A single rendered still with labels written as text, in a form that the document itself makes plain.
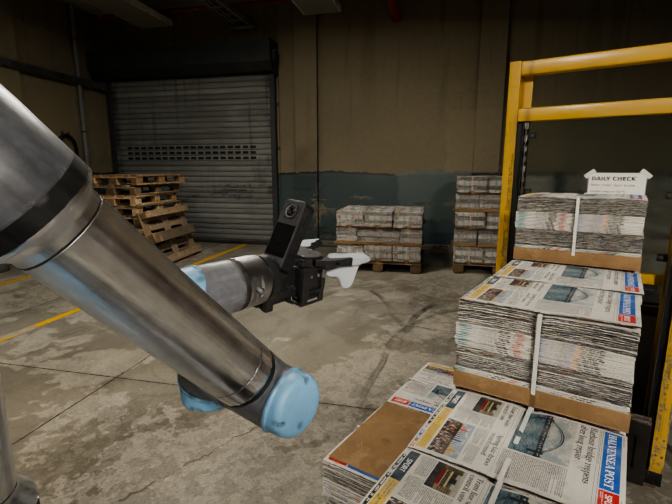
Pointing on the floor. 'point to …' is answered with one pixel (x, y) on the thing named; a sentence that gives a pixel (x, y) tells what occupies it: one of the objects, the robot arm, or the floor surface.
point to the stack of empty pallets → (131, 205)
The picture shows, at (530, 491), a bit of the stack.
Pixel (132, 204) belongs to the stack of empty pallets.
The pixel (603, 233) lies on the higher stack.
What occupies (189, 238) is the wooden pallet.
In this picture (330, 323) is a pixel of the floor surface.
